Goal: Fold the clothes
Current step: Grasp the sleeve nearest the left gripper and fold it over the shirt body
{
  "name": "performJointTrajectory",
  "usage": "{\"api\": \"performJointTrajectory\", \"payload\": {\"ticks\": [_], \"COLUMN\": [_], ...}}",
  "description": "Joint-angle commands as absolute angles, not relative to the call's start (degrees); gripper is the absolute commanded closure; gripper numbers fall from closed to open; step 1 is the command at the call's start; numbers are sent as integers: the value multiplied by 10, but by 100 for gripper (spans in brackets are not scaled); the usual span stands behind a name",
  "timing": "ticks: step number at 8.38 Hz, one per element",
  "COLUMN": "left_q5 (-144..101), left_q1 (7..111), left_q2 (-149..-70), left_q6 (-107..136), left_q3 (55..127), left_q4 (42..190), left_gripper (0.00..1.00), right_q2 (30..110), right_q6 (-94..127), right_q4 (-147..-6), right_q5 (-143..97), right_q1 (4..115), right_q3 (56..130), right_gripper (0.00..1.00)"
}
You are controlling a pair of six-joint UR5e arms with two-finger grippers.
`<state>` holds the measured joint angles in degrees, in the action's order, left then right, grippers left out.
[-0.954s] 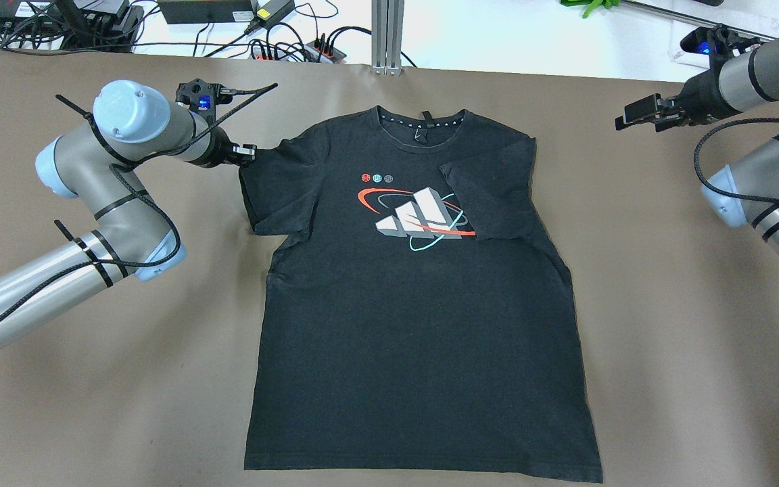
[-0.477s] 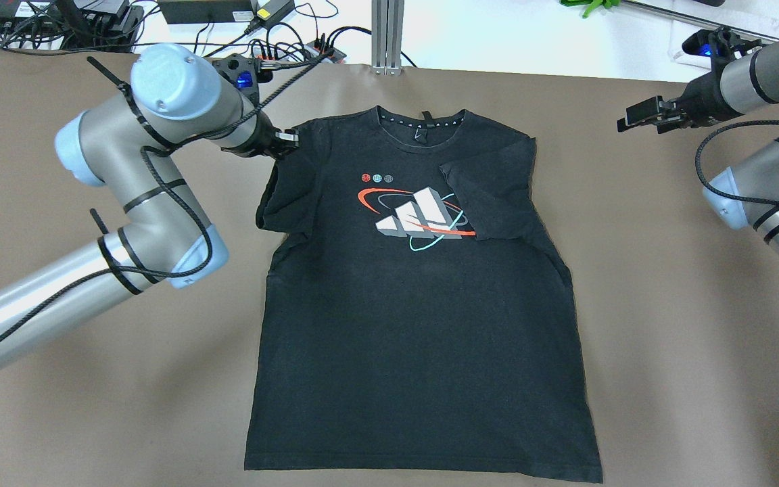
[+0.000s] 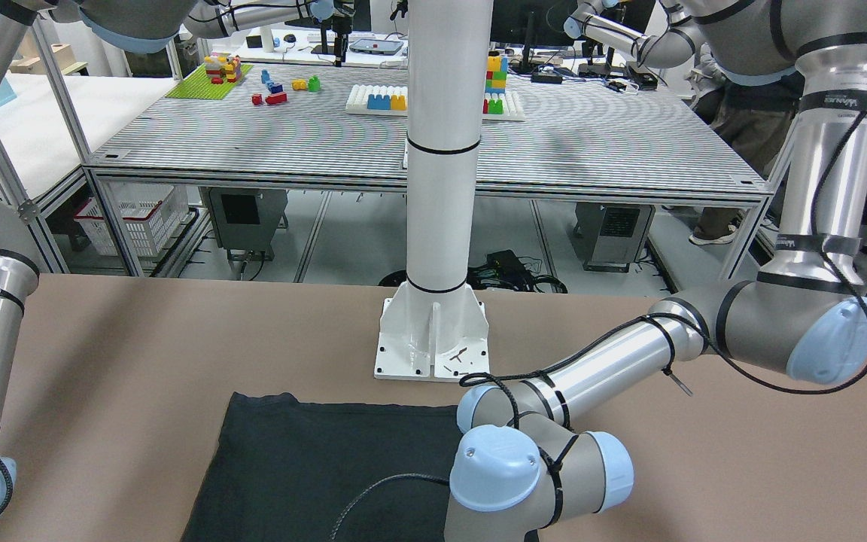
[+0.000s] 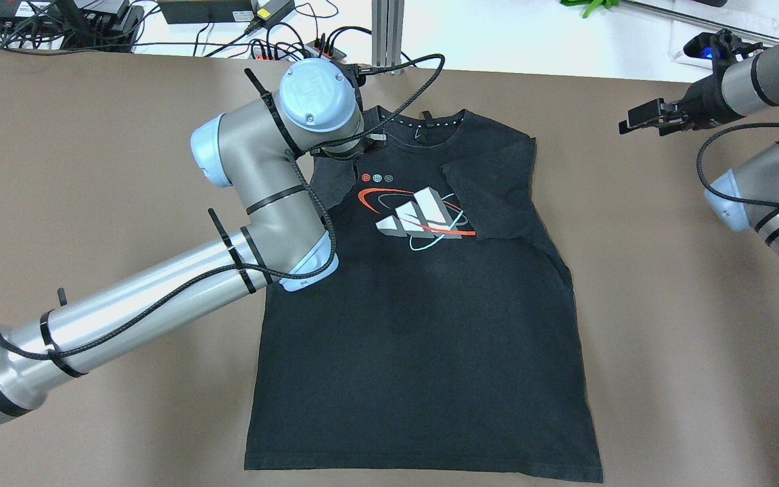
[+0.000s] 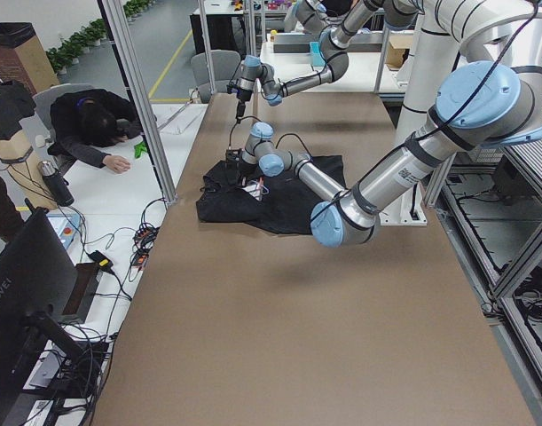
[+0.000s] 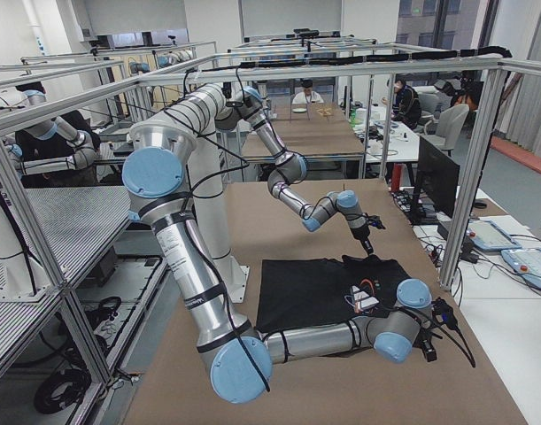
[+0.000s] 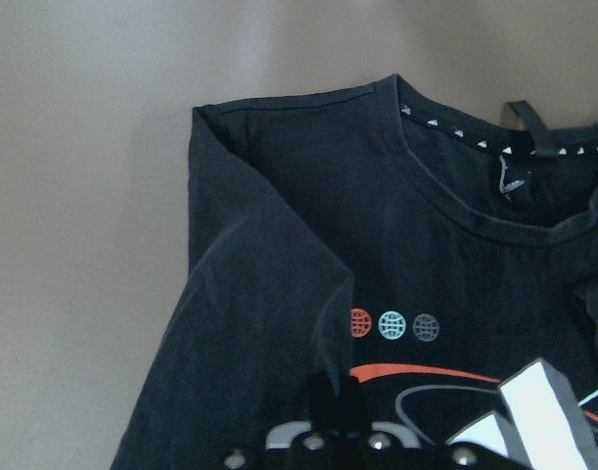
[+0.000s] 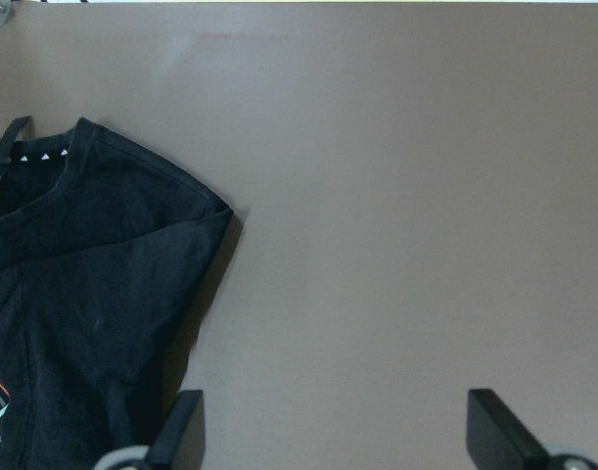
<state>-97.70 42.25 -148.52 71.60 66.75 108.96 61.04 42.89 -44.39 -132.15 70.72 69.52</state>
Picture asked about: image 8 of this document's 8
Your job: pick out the black printed t-shirt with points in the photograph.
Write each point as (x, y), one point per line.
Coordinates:
(103, 245)

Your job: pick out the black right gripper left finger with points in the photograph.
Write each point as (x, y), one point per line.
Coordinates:
(181, 441)

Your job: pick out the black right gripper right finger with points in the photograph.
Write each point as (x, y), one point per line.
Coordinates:
(496, 439)

